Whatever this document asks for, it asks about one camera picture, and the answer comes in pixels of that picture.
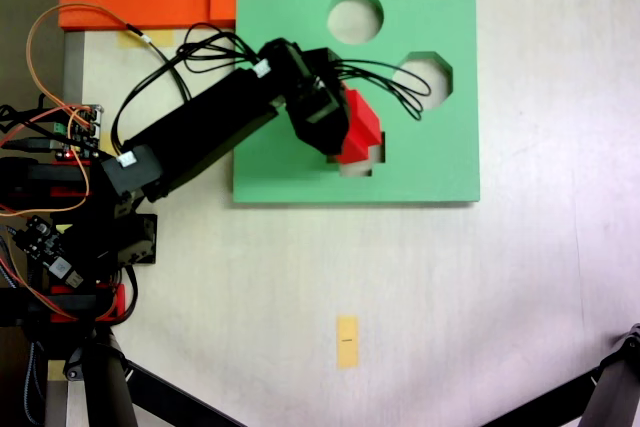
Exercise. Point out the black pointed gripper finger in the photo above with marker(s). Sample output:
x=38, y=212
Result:
x=325, y=139

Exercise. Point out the yellow tape marker with line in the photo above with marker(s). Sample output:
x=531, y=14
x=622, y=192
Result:
x=347, y=354

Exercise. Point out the thick black tripod leg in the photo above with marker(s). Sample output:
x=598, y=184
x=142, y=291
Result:
x=107, y=392
x=617, y=387

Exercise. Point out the wide yellow tape strip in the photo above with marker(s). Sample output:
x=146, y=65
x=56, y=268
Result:
x=162, y=38

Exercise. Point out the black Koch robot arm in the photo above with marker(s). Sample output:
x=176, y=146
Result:
x=210, y=117

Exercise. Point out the black circuit board with label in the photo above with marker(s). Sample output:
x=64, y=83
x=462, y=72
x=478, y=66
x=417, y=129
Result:
x=42, y=242

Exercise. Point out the small yellow tape piece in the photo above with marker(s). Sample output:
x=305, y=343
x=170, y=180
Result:
x=56, y=371

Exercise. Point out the circuit board with green terminal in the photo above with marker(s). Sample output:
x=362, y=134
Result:
x=82, y=134

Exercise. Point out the red cross columnar block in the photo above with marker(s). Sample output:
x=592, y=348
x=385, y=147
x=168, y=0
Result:
x=362, y=132

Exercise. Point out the black USB plug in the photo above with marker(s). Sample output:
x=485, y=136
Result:
x=35, y=143

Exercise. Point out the red base clamp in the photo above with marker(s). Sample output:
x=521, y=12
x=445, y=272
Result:
x=65, y=192
x=119, y=297

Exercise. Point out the thin black tripod brace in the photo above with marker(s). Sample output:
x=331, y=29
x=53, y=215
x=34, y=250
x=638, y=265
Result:
x=175, y=397
x=545, y=404

